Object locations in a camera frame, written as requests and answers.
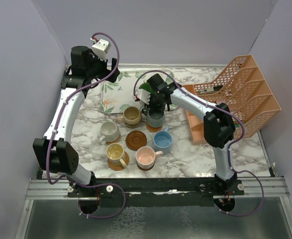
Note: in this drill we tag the tan brown mug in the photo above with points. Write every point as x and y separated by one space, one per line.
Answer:
131 117

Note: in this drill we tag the yellow mug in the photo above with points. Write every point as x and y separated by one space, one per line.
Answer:
116 155

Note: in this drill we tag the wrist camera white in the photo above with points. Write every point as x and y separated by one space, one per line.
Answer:
143 96
100 49

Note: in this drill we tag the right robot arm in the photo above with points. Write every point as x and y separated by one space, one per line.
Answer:
218 125

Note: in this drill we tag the pink mug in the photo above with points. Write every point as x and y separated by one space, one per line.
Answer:
146 156

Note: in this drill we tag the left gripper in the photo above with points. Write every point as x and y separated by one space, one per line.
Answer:
93 57

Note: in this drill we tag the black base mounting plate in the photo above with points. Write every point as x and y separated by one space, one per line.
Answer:
154 192

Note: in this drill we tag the light wood coaster right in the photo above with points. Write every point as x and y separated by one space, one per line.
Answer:
153 129

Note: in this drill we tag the aluminium rail frame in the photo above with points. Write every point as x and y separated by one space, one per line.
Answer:
262 212

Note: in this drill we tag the light blue mug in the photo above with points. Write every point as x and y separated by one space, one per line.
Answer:
162 141

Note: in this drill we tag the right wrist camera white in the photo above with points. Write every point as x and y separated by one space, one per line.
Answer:
143 96

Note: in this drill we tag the stapler box in organizer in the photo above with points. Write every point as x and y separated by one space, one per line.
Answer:
211 90

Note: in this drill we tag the woven rattan coaster front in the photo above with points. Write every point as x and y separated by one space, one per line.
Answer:
120 166

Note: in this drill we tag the white cream mug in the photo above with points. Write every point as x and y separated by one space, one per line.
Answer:
109 131

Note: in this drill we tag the green floral mug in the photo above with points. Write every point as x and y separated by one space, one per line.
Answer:
146 86

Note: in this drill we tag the floral serving tray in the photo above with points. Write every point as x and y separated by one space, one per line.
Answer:
117 96

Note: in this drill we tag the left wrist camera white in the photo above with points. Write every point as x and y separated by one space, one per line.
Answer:
100 49

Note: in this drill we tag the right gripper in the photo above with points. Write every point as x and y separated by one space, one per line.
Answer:
161 107

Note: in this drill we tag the orange plastic file organizer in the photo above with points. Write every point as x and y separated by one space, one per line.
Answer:
246 93

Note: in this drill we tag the grey blue mug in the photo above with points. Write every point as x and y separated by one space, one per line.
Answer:
155 118

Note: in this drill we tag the large brown wood coaster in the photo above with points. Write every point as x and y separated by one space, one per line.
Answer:
135 140

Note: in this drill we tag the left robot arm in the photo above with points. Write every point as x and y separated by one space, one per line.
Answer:
54 151

